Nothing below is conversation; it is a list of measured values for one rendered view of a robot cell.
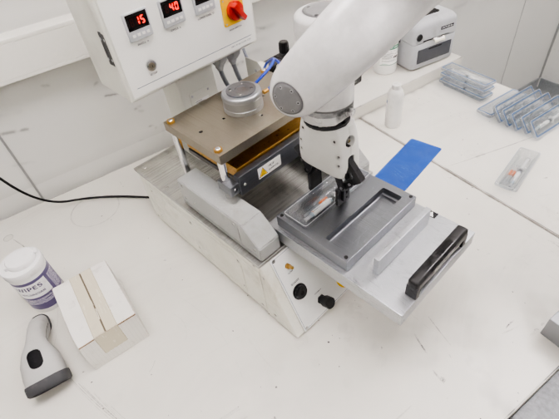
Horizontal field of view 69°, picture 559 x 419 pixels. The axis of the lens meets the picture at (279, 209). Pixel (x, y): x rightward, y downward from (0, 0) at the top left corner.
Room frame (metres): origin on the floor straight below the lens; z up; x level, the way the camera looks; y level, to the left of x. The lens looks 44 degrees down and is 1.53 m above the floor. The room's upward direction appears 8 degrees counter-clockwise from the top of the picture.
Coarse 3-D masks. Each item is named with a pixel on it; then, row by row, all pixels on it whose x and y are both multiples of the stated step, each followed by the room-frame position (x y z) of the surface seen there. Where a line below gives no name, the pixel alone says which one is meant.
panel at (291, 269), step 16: (288, 256) 0.50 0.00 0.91; (288, 272) 0.48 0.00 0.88; (304, 272) 0.50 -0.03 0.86; (320, 272) 0.51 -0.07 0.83; (288, 288) 0.46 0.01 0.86; (320, 288) 0.49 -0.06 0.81; (336, 288) 0.50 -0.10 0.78; (304, 304) 0.46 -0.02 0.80; (320, 304) 0.47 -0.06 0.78; (304, 320) 0.44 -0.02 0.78
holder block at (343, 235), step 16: (352, 192) 0.56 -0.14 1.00; (368, 192) 0.56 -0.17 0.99; (384, 192) 0.56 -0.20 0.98; (400, 192) 0.54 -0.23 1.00; (288, 208) 0.54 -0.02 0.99; (336, 208) 0.53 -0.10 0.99; (352, 208) 0.52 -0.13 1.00; (368, 208) 0.53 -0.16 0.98; (384, 208) 0.52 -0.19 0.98; (400, 208) 0.50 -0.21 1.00; (288, 224) 0.51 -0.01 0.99; (320, 224) 0.49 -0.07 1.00; (336, 224) 0.49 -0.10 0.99; (352, 224) 0.49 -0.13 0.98; (368, 224) 0.49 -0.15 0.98; (384, 224) 0.47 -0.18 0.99; (304, 240) 0.48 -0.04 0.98; (320, 240) 0.46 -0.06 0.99; (336, 240) 0.46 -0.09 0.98; (352, 240) 0.46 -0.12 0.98; (368, 240) 0.44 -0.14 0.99; (336, 256) 0.42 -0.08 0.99; (352, 256) 0.41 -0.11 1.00
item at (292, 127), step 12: (276, 132) 0.70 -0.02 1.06; (288, 132) 0.69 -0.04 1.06; (264, 144) 0.67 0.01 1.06; (276, 144) 0.67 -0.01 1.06; (204, 156) 0.69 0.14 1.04; (240, 156) 0.64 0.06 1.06; (252, 156) 0.63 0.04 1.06; (216, 168) 0.66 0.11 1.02; (228, 168) 0.62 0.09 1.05; (240, 168) 0.61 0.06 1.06
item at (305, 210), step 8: (352, 176) 0.60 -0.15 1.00; (320, 184) 0.59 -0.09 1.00; (328, 184) 0.59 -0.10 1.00; (336, 184) 0.58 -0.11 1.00; (312, 192) 0.57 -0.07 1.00; (320, 192) 0.56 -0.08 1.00; (328, 192) 0.56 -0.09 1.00; (304, 200) 0.55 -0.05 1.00; (312, 200) 0.55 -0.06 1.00; (320, 200) 0.54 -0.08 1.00; (328, 200) 0.54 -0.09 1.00; (296, 208) 0.53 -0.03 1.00; (304, 208) 0.53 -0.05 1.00; (312, 208) 0.53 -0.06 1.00; (320, 208) 0.52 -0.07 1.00; (296, 216) 0.51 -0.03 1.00; (304, 216) 0.51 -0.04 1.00; (312, 216) 0.51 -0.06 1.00; (304, 224) 0.49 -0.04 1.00
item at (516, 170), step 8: (520, 152) 0.86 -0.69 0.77; (528, 152) 0.85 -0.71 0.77; (536, 152) 0.85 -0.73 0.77; (512, 160) 0.83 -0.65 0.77; (520, 160) 0.83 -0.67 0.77; (528, 160) 0.82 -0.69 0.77; (512, 168) 0.80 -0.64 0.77; (520, 168) 0.80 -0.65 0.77; (528, 168) 0.79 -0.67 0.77; (504, 176) 0.77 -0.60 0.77; (512, 176) 0.77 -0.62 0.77; (520, 176) 0.76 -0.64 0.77; (504, 184) 0.75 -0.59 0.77; (512, 184) 0.74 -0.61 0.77; (520, 184) 0.74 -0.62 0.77
